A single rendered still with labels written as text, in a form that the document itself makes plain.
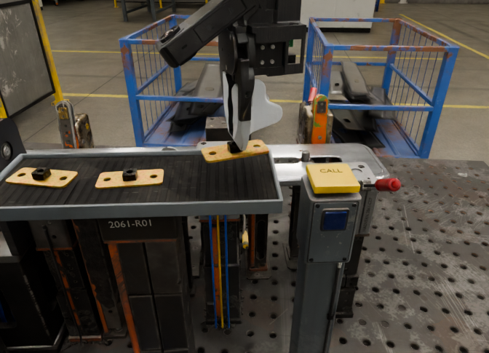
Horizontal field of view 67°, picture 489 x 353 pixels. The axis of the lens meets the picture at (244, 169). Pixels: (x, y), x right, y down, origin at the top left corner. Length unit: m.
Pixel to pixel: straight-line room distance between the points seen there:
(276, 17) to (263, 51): 0.04
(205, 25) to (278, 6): 0.08
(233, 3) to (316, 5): 8.13
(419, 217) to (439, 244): 0.12
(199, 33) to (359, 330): 0.73
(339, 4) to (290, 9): 8.15
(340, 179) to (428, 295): 0.60
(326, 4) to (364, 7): 0.78
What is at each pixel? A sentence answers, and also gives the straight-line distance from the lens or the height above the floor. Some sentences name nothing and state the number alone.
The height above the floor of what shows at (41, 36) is 0.72.
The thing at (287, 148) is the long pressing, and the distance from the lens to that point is 0.93.
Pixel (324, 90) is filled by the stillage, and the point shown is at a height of 0.66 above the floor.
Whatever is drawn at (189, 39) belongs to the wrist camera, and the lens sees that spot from 0.40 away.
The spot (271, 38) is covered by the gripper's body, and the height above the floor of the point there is 1.34.
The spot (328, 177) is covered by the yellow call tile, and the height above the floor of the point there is 1.16.
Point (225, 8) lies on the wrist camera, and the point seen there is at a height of 1.37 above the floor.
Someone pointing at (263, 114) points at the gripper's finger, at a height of 1.25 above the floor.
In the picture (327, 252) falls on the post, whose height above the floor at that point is 1.05.
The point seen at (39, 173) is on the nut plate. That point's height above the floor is 1.17.
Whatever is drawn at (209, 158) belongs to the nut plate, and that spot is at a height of 1.20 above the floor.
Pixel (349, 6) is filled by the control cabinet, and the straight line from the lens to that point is 8.63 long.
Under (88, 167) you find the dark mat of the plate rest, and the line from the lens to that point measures 0.56.
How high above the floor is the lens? 1.42
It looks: 30 degrees down
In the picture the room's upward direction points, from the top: straight up
